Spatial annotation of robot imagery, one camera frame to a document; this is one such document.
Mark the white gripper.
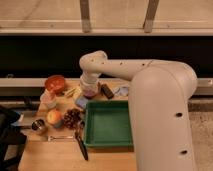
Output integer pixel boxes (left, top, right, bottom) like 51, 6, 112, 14
80, 76, 98, 93

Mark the red bowl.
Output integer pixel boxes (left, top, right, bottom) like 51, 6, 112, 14
45, 75, 66, 93

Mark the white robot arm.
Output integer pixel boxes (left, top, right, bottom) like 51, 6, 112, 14
79, 51, 197, 171

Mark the purple bowl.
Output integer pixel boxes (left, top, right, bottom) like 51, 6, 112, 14
83, 91, 99, 99

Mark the dark brown bar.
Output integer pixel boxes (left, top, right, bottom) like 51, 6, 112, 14
101, 84, 114, 99

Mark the blue white crumpled cloth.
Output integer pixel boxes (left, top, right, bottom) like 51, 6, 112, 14
114, 86, 129, 97

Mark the brown pine cone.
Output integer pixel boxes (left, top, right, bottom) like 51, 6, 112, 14
63, 108, 81, 129

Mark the small white pink cup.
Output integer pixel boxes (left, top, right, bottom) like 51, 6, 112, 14
40, 91, 57, 110

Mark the green plastic tray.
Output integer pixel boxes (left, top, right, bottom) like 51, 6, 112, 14
84, 100, 133, 148

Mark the peach apple toy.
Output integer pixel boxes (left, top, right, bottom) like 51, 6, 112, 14
46, 109, 62, 128

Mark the small metal cup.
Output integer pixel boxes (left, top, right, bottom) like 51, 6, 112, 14
31, 119, 47, 135

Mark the silver fork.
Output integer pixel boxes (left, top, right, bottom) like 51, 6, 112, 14
47, 136, 74, 142

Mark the black chair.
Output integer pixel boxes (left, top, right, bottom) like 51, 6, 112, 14
0, 105, 27, 171

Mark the black handled knife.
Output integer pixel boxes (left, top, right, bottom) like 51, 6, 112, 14
74, 122, 89, 161

